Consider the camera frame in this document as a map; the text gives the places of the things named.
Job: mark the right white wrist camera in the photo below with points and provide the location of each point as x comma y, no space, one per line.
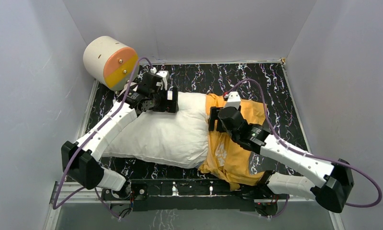
232,99

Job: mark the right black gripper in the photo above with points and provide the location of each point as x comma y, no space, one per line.
213,116

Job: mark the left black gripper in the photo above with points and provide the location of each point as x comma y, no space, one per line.
173,101

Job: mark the white pillow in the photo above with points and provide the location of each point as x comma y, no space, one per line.
179,139

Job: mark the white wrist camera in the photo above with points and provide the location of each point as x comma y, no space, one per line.
162,78
232,99

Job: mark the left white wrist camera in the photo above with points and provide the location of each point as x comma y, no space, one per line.
162,78

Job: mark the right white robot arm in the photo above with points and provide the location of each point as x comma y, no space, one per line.
328,183

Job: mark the aluminium frame rail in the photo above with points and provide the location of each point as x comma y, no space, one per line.
64,193

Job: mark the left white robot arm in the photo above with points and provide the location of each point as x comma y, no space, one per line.
81,159

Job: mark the white cylinder drawer unit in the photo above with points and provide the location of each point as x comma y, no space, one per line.
110,62

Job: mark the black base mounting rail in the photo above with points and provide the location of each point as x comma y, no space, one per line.
190,203

